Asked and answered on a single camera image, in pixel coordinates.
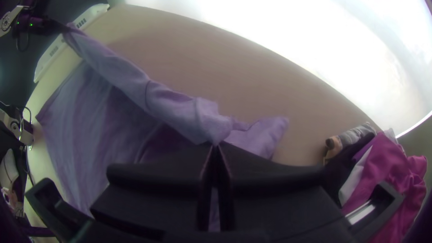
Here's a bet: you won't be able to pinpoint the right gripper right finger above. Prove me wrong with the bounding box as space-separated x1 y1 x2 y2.
216 143 343 232

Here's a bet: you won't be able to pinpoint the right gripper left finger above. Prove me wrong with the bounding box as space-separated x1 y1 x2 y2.
90 145 215 234

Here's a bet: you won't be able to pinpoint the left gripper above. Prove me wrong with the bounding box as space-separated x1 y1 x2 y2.
30 17 73 36

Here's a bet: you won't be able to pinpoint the blue t-shirt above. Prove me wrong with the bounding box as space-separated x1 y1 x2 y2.
35 22 291 234

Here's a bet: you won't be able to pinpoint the white laundry basket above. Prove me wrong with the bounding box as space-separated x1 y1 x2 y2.
33 3 110 84

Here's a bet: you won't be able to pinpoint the heap of clothes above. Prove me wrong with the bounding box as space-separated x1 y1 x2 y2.
324 123 428 243

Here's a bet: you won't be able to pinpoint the black cable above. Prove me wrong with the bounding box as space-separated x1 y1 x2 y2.
14 31 30 52

